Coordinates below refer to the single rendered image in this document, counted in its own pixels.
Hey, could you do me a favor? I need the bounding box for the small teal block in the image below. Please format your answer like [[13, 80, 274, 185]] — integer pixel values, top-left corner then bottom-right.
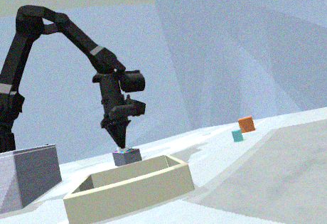
[[231, 129, 244, 142]]

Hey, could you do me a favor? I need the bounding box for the beige rectangular tray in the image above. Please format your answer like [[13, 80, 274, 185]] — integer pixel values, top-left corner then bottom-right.
[[63, 154, 195, 224]]

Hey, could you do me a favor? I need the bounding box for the orange block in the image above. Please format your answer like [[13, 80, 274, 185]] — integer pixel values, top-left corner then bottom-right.
[[238, 116, 255, 133]]

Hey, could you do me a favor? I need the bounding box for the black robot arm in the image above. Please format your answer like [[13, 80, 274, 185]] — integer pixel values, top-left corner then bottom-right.
[[0, 5, 145, 154]]

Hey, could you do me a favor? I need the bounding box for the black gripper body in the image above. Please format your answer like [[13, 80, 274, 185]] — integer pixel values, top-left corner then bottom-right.
[[100, 91, 138, 129]]

